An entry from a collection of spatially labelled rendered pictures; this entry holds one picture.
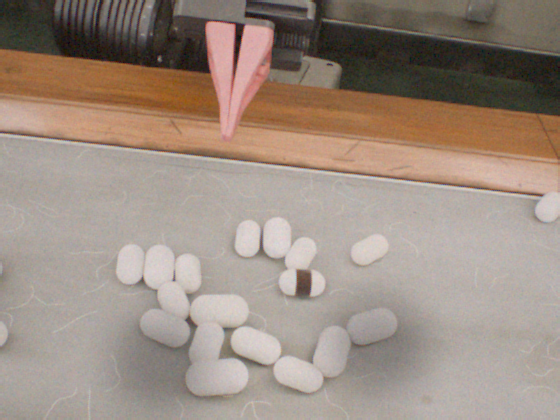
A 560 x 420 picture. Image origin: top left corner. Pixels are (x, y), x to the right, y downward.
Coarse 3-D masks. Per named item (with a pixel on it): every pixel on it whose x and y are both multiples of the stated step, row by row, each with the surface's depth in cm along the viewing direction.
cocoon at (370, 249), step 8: (368, 240) 53; (376, 240) 53; (384, 240) 53; (352, 248) 53; (360, 248) 52; (368, 248) 52; (376, 248) 53; (384, 248) 53; (352, 256) 53; (360, 256) 52; (368, 256) 52; (376, 256) 53; (360, 264) 53
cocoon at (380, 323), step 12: (372, 312) 47; (384, 312) 47; (348, 324) 46; (360, 324) 46; (372, 324) 46; (384, 324) 46; (396, 324) 47; (360, 336) 46; (372, 336) 46; (384, 336) 47
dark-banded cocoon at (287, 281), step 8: (288, 272) 49; (312, 272) 49; (280, 280) 49; (288, 280) 49; (296, 280) 49; (312, 280) 49; (320, 280) 49; (280, 288) 50; (288, 288) 49; (312, 288) 49; (320, 288) 49; (312, 296) 50
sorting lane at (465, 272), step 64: (0, 192) 55; (64, 192) 56; (128, 192) 57; (192, 192) 58; (256, 192) 59; (320, 192) 60; (384, 192) 61; (448, 192) 62; (0, 256) 50; (64, 256) 50; (256, 256) 53; (320, 256) 54; (384, 256) 54; (448, 256) 55; (512, 256) 56; (0, 320) 45; (64, 320) 46; (128, 320) 46; (256, 320) 48; (320, 320) 48; (448, 320) 50; (512, 320) 50; (0, 384) 41; (64, 384) 42; (128, 384) 42; (256, 384) 43; (384, 384) 45; (448, 384) 45; (512, 384) 46
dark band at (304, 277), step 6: (300, 270) 49; (306, 270) 49; (300, 276) 49; (306, 276) 49; (300, 282) 49; (306, 282) 49; (300, 288) 49; (306, 288) 49; (294, 294) 49; (300, 294) 49; (306, 294) 49
